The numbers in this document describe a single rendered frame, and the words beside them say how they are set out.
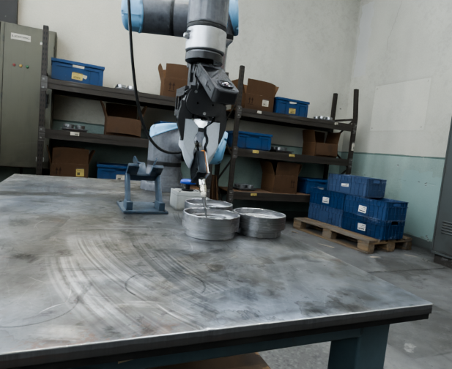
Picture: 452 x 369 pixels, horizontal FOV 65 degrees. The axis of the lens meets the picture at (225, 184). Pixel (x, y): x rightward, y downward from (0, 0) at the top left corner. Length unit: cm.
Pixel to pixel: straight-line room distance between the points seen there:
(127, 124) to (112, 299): 382
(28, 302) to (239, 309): 20
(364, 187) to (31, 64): 391
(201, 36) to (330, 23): 554
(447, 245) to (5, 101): 479
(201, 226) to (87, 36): 432
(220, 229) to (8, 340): 38
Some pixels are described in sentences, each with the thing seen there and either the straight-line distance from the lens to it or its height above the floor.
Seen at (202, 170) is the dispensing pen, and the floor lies 92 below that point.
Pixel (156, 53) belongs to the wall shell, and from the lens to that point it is 489.
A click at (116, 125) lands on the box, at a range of 415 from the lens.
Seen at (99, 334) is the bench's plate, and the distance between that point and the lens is 33.
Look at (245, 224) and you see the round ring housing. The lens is 67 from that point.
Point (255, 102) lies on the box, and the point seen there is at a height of 160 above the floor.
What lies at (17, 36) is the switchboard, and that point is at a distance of 457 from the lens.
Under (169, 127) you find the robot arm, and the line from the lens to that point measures 120.
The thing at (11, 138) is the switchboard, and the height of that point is 87.
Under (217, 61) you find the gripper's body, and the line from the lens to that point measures 69.
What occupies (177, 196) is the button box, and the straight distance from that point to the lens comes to 88.
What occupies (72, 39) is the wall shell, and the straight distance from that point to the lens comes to 481.
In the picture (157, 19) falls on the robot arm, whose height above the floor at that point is 121.
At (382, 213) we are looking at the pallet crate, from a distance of 427.
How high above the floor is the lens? 96
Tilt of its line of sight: 5 degrees down
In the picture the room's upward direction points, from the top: 6 degrees clockwise
